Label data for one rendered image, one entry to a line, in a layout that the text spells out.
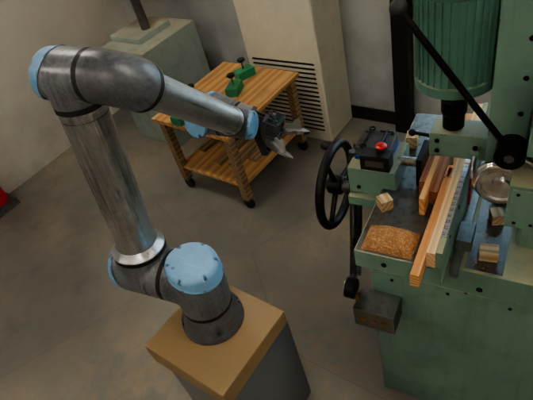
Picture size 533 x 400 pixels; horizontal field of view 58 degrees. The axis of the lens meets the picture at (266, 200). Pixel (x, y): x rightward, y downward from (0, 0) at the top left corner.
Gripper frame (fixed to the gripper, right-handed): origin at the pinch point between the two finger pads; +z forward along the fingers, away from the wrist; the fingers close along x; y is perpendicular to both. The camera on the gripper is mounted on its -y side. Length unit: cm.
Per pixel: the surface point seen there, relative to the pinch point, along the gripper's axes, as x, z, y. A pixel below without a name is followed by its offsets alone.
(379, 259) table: -41, 36, 16
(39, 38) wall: 90, -225, -90
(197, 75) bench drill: 122, -117, -95
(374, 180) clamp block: -18.1, 27.2, 16.6
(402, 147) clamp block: -6.6, 30.3, 21.3
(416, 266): -45, 44, 24
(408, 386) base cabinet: -31, 67, -60
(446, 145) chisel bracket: -14, 40, 33
